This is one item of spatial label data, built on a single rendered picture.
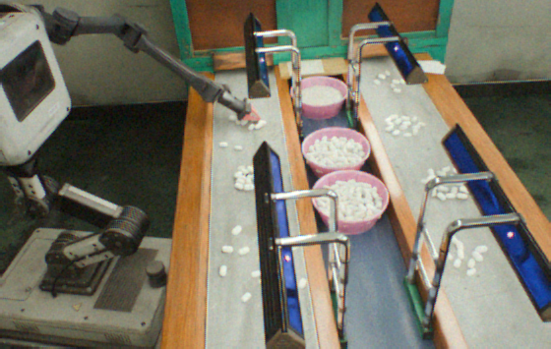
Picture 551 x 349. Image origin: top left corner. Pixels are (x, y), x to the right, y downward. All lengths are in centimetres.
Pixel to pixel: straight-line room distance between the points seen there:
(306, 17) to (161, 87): 148
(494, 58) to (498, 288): 243
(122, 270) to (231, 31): 123
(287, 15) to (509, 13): 172
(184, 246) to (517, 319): 100
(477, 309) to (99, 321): 124
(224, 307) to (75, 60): 255
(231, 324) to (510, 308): 78
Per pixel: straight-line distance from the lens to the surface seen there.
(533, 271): 118
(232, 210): 174
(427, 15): 263
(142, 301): 189
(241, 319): 145
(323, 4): 247
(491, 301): 155
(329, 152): 195
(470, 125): 215
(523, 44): 383
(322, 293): 145
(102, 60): 362
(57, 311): 199
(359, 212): 170
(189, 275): 154
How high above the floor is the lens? 193
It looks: 38 degrees down
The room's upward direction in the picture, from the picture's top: 4 degrees counter-clockwise
